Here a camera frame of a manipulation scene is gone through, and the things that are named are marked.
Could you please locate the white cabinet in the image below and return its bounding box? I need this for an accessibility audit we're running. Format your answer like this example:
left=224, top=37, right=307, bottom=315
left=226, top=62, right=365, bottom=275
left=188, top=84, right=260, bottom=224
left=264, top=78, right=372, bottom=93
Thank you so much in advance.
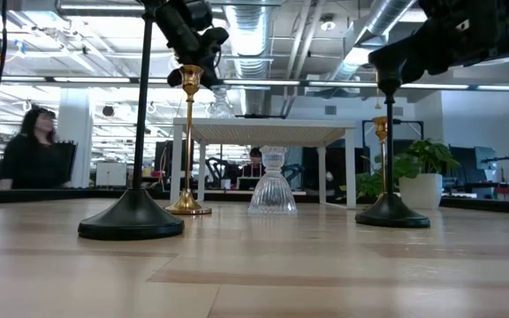
left=95, top=161, right=128, bottom=188

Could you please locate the clear glass candle holder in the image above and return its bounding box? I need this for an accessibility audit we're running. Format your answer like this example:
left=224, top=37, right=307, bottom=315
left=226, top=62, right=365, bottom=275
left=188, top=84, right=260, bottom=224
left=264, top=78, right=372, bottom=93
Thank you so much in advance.
left=247, top=145, right=299, bottom=216
left=208, top=86, right=234, bottom=119

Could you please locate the black candlestick holder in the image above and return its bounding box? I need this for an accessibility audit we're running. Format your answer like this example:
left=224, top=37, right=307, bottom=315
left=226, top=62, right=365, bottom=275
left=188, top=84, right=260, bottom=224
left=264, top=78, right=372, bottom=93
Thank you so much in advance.
left=354, top=65, right=431, bottom=230
left=77, top=0, right=186, bottom=242

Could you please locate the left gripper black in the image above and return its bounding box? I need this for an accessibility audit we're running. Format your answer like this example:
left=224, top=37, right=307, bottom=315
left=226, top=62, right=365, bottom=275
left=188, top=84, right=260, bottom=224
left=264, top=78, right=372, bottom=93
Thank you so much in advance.
left=155, top=0, right=230, bottom=88

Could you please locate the gold candlestick holder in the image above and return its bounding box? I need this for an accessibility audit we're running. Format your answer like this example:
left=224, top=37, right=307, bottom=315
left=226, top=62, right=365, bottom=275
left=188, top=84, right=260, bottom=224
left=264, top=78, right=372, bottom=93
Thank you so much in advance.
left=164, top=64, right=213, bottom=216
left=372, top=116, right=391, bottom=195

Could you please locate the person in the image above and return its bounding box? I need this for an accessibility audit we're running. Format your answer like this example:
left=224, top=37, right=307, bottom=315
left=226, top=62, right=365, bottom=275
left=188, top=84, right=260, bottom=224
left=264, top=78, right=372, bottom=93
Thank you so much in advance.
left=241, top=148, right=267, bottom=178
left=0, top=107, right=78, bottom=191

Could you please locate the green potted plant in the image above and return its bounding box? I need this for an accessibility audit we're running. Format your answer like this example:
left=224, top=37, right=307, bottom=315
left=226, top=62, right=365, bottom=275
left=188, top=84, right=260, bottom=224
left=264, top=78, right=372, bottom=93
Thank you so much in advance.
left=340, top=138, right=461, bottom=210

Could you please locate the black office monitor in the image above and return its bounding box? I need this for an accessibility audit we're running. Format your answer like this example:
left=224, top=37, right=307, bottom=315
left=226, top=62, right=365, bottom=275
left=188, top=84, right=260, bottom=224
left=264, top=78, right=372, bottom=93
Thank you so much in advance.
left=55, top=140, right=79, bottom=189

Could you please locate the white perforated metal shelf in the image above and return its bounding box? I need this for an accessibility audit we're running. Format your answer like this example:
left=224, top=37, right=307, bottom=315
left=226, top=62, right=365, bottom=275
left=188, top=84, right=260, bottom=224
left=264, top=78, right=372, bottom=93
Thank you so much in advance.
left=169, top=117, right=358, bottom=209

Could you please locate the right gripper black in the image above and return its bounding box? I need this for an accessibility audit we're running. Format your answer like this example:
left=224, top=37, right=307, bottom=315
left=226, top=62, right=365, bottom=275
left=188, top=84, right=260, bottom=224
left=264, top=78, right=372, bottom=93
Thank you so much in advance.
left=368, top=0, right=509, bottom=83

